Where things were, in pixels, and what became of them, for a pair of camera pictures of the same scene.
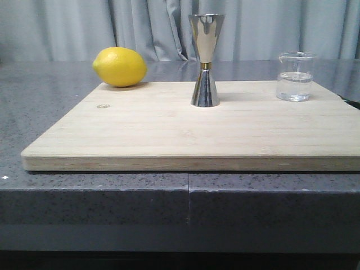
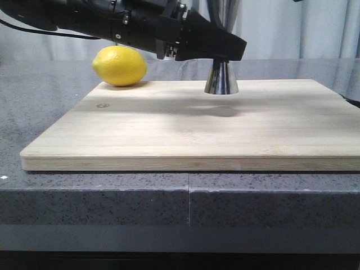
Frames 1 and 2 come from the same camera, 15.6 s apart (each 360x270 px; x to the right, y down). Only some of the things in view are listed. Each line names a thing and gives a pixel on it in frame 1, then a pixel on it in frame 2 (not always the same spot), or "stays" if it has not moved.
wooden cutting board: [154, 127] stays
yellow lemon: [119, 66] stays
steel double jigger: [206, 28] to [221, 79]
